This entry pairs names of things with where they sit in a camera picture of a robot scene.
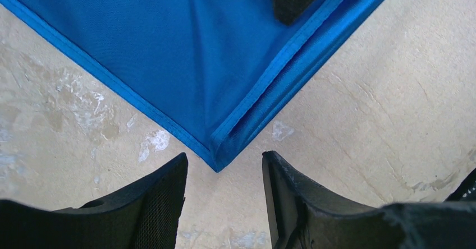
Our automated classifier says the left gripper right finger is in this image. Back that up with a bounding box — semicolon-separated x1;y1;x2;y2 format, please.
262;151;475;248

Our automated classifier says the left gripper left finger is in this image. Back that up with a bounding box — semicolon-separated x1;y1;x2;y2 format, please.
1;153;188;248

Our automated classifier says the blue cloth napkin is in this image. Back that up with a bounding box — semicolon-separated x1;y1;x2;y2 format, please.
1;0;384;172

